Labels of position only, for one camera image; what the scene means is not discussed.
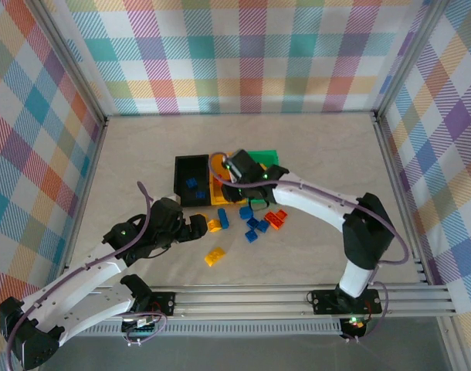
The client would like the short purple cable loop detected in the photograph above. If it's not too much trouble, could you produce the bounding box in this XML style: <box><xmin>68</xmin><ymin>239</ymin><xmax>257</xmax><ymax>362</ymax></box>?
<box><xmin>124</xmin><ymin>304</ymin><xmax>171</xmax><ymax>348</ymax></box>

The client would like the yellow long lego brick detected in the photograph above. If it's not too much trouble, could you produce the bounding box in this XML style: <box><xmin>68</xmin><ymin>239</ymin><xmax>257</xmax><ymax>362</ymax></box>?
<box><xmin>204</xmin><ymin>247</ymin><xmax>227</xmax><ymax>267</ymax></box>

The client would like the wide aluminium base rail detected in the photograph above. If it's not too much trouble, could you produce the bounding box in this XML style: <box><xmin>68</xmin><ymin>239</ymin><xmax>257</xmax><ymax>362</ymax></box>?
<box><xmin>92</xmin><ymin>284</ymin><xmax>459</xmax><ymax>322</ymax></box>

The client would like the green circuit board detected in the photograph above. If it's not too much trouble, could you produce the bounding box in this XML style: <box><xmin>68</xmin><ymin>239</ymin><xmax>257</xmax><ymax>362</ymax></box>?
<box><xmin>121</xmin><ymin>315</ymin><xmax>161</xmax><ymax>337</ymax></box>

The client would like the grey slotted cable duct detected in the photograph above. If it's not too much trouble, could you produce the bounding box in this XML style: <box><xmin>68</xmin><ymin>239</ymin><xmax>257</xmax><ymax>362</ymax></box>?
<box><xmin>92</xmin><ymin>319</ymin><xmax>344</xmax><ymax>339</ymax></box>

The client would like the black plastic bin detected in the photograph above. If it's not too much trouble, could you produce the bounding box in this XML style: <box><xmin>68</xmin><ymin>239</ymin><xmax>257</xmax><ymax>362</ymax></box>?
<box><xmin>173</xmin><ymin>154</ymin><xmax>212</xmax><ymax>208</ymax></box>

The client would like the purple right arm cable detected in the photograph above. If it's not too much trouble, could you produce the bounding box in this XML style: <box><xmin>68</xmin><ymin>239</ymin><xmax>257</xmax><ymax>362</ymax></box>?
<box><xmin>207</xmin><ymin>150</ymin><xmax>410</xmax><ymax>343</ymax></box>

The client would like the aluminium frame post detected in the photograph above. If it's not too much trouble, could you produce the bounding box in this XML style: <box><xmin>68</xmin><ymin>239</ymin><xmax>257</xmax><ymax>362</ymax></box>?
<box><xmin>33</xmin><ymin>0</ymin><xmax>109</xmax><ymax>124</ymax></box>
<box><xmin>372</xmin><ymin>0</ymin><xmax>451</xmax><ymax>121</ymax></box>

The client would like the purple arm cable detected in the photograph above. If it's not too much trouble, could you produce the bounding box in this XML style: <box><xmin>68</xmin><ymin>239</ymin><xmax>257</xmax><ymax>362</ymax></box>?
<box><xmin>3</xmin><ymin>181</ymin><xmax>151</xmax><ymax>371</ymax></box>
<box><xmin>207</xmin><ymin>150</ymin><xmax>410</xmax><ymax>343</ymax></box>

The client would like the small circuit board with LED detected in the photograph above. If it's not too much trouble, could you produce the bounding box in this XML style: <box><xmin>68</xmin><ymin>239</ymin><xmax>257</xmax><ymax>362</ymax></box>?
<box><xmin>343</xmin><ymin>315</ymin><xmax>367</xmax><ymax>332</ymax></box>

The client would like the green plastic bin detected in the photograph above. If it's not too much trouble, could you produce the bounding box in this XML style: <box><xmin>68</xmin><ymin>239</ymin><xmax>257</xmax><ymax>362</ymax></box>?
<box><xmin>246</xmin><ymin>149</ymin><xmax>280</xmax><ymax>209</ymax></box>

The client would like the yellow plastic bin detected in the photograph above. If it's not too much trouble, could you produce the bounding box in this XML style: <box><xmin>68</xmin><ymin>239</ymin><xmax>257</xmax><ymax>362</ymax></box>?
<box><xmin>208</xmin><ymin>151</ymin><xmax>248</xmax><ymax>206</ymax></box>

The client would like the aluminium table side rail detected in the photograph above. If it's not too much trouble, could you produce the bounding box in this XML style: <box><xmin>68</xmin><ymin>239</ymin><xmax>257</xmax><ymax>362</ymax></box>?
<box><xmin>61</xmin><ymin>117</ymin><xmax>109</xmax><ymax>289</ymax></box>
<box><xmin>370</xmin><ymin>111</ymin><xmax>459</xmax><ymax>318</ymax></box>

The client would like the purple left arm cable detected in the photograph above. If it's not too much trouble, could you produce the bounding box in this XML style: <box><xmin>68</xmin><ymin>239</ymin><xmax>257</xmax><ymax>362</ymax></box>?
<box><xmin>3</xmin><ymin>181</ymin><xmax>151</xmax><ymax>371</ymax></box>

